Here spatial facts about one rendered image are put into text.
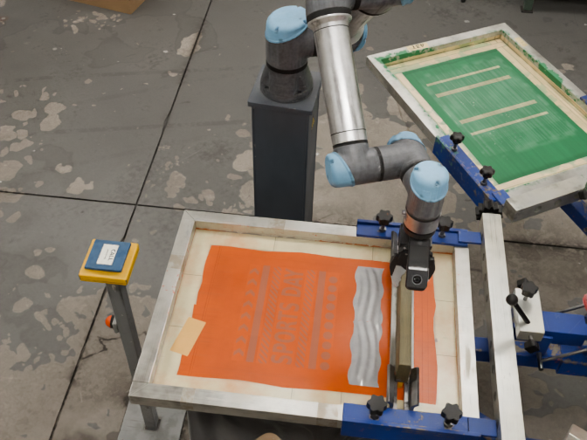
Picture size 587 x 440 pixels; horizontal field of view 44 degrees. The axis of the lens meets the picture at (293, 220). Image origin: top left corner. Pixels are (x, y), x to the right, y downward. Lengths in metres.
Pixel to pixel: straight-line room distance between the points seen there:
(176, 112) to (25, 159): 0.81
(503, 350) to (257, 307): 0.61
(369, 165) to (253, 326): 0.55
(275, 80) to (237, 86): 2.09
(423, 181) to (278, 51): 0.68
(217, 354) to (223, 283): 0.22
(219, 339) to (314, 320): 0.24
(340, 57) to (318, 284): 0.65
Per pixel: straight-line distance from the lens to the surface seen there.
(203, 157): 3.66
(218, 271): 1.93
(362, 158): 1.50
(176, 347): 1.80
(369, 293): 1.89
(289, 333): 1.80
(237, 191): 3.47
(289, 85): 2.01
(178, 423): 2.77
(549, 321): 1.84
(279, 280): 1.90
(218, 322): 1.83
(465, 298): 1.89
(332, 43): 1.53
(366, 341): 1.80
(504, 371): 1.73
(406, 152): 1.53
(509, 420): 1.67
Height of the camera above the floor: 2.46
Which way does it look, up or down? 47 degrees down
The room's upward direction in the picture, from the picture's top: 2 degrees clockwise
